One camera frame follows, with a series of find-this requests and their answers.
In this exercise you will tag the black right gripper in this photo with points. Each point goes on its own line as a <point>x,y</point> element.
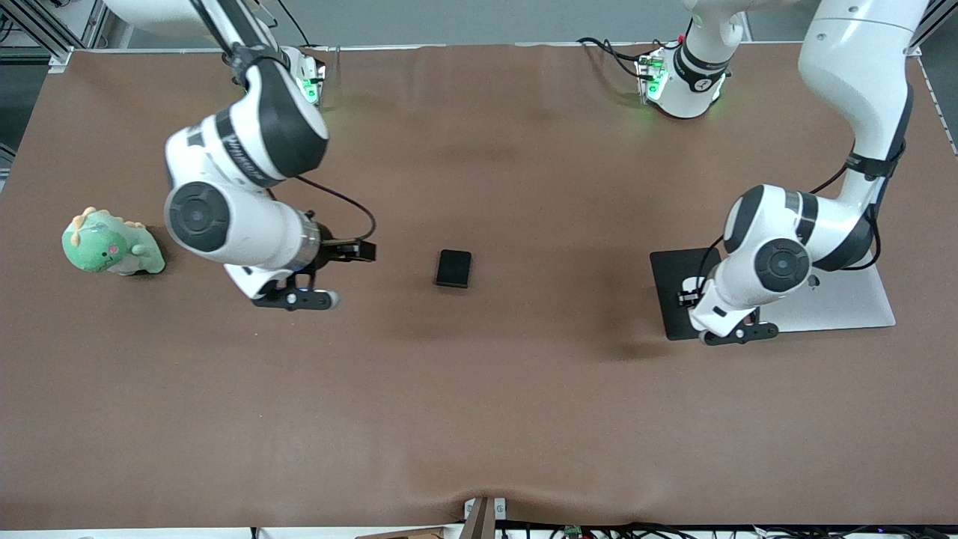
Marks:
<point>334,251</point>

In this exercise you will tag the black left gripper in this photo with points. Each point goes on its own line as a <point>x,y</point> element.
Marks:
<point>693,290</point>

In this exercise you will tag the small black phone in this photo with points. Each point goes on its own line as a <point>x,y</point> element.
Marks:
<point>453,268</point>

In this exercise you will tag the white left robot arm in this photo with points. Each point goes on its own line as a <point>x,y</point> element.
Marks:
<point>853,75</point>

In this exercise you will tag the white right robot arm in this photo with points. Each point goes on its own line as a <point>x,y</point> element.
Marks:
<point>247,142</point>

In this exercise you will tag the black mouse pad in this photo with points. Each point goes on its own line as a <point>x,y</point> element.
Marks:
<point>670,292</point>

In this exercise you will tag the silver closed laptop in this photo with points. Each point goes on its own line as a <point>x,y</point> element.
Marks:
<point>846,299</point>

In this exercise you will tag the green dinosaur plush toy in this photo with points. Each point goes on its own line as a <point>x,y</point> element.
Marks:
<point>101,247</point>

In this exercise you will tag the metal table edge bracket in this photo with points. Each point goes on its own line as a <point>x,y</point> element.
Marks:
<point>483,520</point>

